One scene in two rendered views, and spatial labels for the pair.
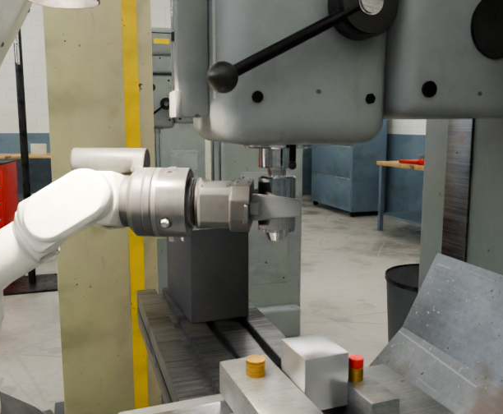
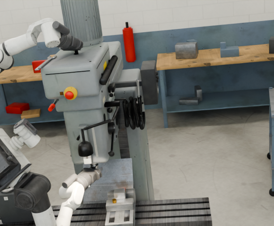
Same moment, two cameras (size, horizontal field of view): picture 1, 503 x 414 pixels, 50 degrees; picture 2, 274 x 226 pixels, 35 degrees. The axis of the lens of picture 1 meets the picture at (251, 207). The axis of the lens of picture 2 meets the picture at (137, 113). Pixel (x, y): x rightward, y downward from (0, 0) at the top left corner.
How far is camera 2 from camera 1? 211 cm
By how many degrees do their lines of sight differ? 64
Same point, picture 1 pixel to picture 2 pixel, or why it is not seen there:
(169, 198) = (89, 180)
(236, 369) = (110, 204)
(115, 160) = (73, 179)
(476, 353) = (110, 178)
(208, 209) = (94, 178)
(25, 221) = (76, 202)
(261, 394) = (122, 202)
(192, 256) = not seen: hidden behind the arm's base
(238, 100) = (107, 155)
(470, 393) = (115, 187)
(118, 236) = not seen: outside the picture
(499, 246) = not seen: hidden behind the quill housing
